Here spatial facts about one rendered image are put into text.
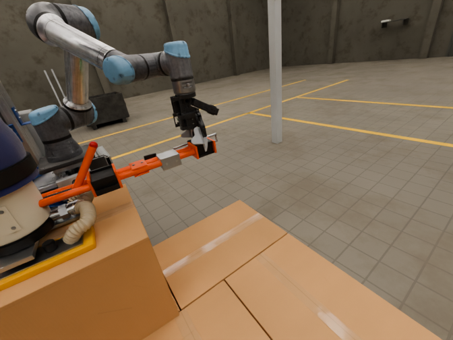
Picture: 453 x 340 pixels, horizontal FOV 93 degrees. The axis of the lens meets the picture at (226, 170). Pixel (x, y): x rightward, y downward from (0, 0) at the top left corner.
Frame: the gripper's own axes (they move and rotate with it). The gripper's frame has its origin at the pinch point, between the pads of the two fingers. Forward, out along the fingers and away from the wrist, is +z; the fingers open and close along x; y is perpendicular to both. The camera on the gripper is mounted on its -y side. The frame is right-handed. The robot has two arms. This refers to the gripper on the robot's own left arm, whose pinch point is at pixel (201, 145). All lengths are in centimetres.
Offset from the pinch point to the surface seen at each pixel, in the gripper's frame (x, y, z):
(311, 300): 46, -13, 53
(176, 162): 3.8, 11.9, 1.7
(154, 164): 3.6, 19.5, -0.2
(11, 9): -1224, 156, -281
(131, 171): 3.5, 27.1, -0.3
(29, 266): 14, 58, 11
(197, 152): 5.0, 3.8, 0.1
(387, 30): -602, -1409, -37
